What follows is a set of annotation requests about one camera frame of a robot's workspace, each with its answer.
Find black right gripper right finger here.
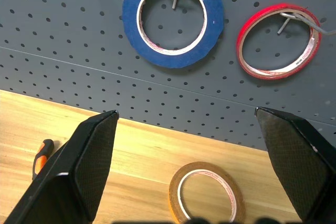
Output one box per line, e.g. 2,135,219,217
254,106,336,224

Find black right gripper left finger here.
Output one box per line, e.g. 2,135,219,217
0,110,120,224

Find orange handled pliers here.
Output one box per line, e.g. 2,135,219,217
31,138,55,182

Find yellow tape roll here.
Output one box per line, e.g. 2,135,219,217
169,161,247,224

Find grey pegboard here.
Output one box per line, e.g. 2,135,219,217
0,0,336,153

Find red tape roll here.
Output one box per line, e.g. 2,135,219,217
235,3,323,80

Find blue tape roll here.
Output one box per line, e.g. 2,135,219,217
122,0,225,69

